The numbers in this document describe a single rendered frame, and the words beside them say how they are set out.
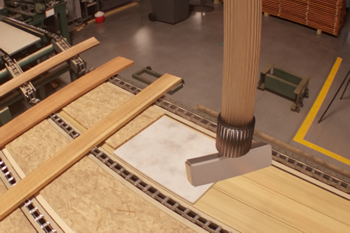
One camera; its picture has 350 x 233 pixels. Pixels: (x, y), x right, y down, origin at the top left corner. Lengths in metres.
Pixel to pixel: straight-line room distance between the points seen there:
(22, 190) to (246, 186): 1.27
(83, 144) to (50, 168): 0.28
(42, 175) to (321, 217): 1.59
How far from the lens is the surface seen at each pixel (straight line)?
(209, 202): 1.57
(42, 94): 4.00
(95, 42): 3.12
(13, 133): 2.21
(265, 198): 1.61
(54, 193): 1.72
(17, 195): 1.75
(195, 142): 1.85
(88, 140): 1.90
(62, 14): 5.29
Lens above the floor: 2.08
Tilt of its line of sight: 34 degrees down
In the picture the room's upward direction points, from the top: 3 degrees counter-clockwise
